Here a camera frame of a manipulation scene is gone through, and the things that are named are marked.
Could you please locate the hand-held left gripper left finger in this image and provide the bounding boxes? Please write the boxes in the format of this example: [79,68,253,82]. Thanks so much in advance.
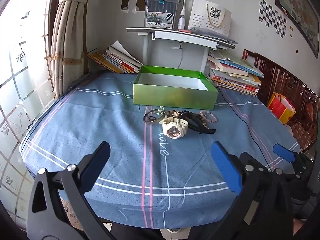
[27,141,118,240]

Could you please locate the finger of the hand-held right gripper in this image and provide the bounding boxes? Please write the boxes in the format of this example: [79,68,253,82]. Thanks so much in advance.
[273,144,314,180]

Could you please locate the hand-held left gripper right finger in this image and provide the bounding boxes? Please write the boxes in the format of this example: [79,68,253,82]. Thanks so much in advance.
[211,141,298,240]

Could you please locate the black wristwatch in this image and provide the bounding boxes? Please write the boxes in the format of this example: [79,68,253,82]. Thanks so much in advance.
[180,110,217,134]

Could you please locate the pink bead bracelet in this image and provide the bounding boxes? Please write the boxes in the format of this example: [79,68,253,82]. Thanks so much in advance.
[199,110,218,123]

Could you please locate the cream white wristwatch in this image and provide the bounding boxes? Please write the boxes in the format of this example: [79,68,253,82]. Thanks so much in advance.
[162,114,188,138]

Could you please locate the dark bangle bracelet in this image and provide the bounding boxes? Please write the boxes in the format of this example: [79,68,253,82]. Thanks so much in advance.
[143,109,165,124]

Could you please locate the green cardboard box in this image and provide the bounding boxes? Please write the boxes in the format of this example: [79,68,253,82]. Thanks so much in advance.
[133,65,220,110]

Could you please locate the blue striped bedsheet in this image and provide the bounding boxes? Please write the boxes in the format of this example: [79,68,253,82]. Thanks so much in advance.
[19,71,300,230]

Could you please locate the red and yellow bag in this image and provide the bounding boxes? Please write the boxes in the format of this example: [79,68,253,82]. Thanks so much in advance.
[267,92,296,124]

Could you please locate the dark wooden headboard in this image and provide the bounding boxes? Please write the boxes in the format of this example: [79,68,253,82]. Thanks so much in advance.
[242,49,320,153]

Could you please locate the tall stack of books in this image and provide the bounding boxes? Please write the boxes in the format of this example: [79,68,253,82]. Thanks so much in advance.
[206,49,265,97]

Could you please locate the slanted stack of books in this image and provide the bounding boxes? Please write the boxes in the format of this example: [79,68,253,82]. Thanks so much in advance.
[87,41,144,74]

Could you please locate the frosted grid window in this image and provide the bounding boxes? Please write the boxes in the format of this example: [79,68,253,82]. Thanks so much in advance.
[0,0,63,230]

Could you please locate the beige curtain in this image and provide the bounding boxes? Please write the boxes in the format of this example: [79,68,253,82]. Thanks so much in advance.
[51,0,89,98]

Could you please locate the white curved shelf stand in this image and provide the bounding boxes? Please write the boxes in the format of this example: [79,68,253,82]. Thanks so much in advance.
[126,27,237,74]

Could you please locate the white paper bag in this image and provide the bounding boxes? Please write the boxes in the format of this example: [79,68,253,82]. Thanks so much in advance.
[187,0,232,37]

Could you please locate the white spray bottle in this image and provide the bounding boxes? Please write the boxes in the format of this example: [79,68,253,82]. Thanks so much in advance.
[178,9,187,30]

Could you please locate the clear plastic marker case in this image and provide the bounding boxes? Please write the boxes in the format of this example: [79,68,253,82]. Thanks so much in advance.
[144,0,180,29]

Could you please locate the red bead flower bracelet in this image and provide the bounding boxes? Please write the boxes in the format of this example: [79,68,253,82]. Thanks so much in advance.
[164,110,180,122]

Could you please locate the checkered wall photo stickers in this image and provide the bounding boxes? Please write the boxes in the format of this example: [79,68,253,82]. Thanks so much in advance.
[259,0,288,38]

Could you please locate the framed wall picture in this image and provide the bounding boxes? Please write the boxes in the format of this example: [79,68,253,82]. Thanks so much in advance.
[272,0,320,59]

